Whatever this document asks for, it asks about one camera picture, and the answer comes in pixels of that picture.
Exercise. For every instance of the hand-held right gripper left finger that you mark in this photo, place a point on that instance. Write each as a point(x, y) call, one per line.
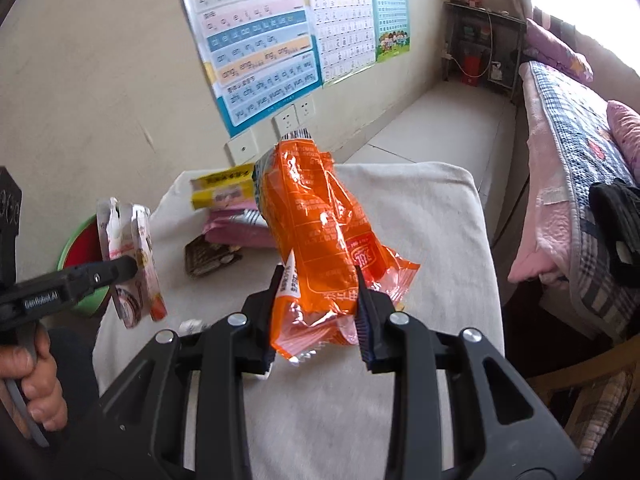
point(260, 330)

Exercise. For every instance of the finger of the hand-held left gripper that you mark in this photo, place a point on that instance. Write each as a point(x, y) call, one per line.
point(110, 272)

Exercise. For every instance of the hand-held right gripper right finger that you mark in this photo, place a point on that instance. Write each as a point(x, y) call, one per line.
point(363, 332)

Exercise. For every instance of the green red plastic bin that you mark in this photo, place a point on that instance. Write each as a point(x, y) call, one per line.
point(75, 255)

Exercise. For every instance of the pink white pouch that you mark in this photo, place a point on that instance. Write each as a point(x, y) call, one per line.
point(142, 240)

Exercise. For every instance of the orange snack packet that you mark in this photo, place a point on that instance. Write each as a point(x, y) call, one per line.
point(310, 230)

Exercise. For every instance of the person's left hand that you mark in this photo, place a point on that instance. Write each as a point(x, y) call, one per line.
point(45, 395)

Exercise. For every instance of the small white wrapper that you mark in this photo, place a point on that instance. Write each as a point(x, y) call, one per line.
point(192, 327)

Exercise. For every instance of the brown packet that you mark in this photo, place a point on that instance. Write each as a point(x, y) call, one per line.
point(212, 257)

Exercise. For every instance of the mauve striped pouch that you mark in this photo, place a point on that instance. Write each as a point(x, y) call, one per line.
point(235, 230)

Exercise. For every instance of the yellow carton box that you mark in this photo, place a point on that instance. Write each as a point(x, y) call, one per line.
point(220, 190)

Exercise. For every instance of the wooden chair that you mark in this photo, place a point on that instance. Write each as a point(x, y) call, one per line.
point(565, 380)

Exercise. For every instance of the pink blanket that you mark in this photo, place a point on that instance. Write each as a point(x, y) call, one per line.
point(545, 200)

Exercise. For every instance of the plaid chair cushion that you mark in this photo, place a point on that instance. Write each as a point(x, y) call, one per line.
point(600, 405)

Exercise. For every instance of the bed with plaid quilt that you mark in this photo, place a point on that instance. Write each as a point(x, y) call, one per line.
point(570, 150)

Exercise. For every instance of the black clothes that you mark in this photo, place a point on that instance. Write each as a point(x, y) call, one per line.
point(617, 225)

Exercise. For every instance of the red container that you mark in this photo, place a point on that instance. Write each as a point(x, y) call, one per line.
point(470, 68)

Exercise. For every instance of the small white container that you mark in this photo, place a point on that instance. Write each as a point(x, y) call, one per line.
point(495, 70)

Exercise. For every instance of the dark metal shelf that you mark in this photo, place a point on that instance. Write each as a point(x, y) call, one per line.
point(510, 45)

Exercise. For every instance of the pink floral pillow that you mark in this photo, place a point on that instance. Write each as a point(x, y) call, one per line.
point(625, 135)

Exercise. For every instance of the purple pillow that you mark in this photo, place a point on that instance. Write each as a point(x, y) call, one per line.
point(555, 45)

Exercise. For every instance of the white wall plate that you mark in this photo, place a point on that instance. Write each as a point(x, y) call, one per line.
point(241, 147)

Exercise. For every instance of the white double wall socket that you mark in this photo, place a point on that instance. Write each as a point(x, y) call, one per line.
point(294, 115)

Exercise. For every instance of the blue-bordered letter wall poster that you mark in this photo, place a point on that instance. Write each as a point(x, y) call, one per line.
point(250, 45)

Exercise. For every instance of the white table wall poster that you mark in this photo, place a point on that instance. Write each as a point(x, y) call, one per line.
point(340, 25)

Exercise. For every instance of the green-bordered chart wall poster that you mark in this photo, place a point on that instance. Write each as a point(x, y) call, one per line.
point(390, 10)

